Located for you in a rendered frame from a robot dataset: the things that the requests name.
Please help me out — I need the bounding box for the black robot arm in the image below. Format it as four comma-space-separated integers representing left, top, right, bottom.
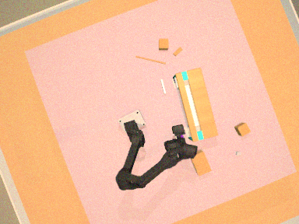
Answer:
115, 120, 198, 191

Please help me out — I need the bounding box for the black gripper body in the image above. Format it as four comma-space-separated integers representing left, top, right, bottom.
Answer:
172, 124, 190, 160

